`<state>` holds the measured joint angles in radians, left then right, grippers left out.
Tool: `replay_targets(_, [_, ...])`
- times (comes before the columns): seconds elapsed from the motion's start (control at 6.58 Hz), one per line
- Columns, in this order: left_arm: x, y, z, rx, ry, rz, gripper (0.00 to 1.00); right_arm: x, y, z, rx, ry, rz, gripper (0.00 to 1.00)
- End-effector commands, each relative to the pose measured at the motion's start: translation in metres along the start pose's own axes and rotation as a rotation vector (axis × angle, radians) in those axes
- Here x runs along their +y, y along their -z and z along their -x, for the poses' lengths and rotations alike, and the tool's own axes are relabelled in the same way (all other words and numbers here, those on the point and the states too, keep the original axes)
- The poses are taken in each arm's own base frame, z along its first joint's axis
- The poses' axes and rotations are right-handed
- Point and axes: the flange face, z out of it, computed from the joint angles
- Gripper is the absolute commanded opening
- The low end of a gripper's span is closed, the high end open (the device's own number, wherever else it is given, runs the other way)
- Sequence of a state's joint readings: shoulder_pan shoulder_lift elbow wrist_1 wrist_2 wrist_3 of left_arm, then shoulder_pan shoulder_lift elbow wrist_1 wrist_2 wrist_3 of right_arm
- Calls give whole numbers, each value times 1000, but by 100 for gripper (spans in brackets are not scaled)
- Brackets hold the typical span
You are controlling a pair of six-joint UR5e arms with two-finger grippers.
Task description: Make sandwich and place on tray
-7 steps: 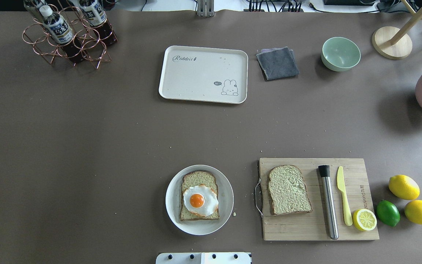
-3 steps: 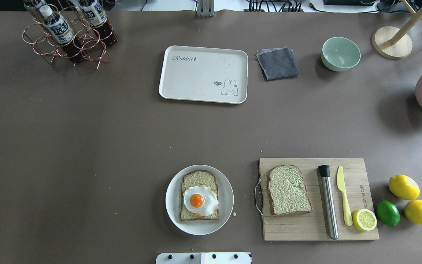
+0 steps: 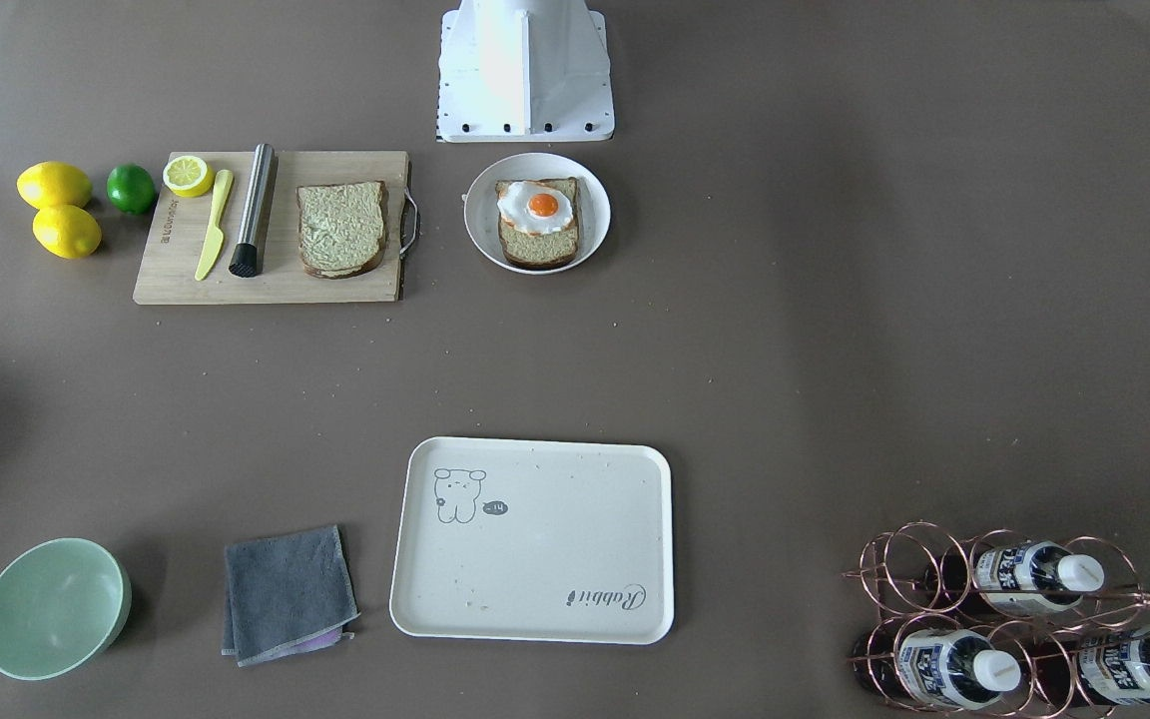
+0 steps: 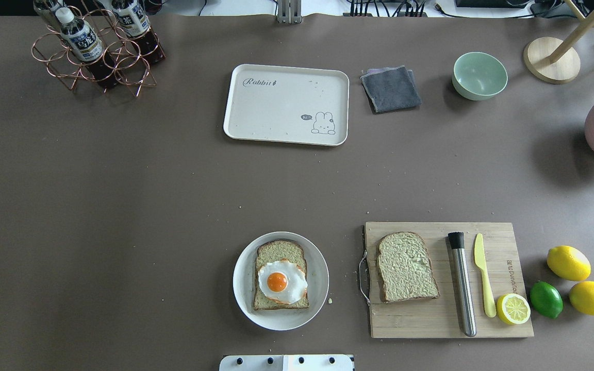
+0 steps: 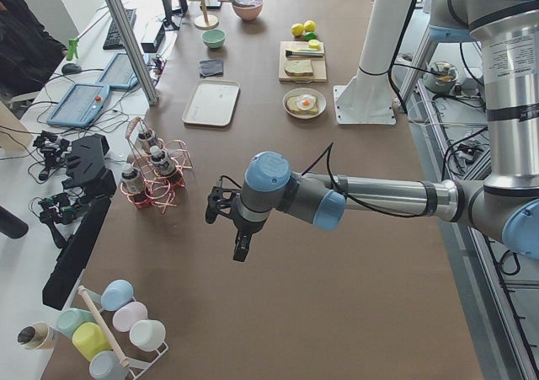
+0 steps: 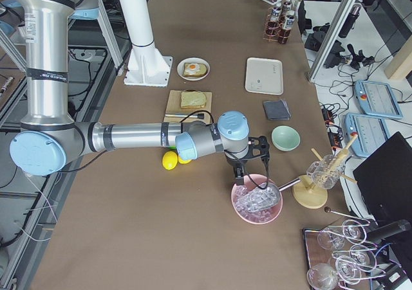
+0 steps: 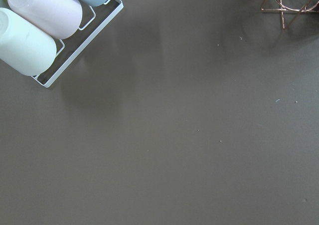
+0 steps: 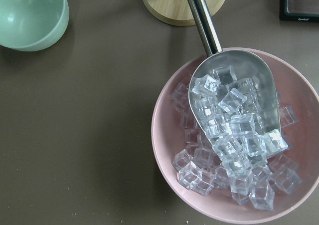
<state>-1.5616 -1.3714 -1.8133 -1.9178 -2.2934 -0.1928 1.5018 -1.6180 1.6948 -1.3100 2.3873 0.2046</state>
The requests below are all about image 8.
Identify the black framed box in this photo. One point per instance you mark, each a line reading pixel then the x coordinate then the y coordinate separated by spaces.
pixel 299 10

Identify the steel ice scoop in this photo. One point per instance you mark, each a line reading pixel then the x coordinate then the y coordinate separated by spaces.
pixel 245 64

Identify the wooden stand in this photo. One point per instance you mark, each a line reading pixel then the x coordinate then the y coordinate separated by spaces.
pixel 177 12

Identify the pile of ice cubes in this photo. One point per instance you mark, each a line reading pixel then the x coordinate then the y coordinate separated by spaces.
pixel 227 145

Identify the pink bowl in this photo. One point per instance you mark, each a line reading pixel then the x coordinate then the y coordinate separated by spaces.
pixel 295 90

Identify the green bowl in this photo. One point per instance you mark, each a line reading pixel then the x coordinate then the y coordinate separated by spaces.
pixel 32 25

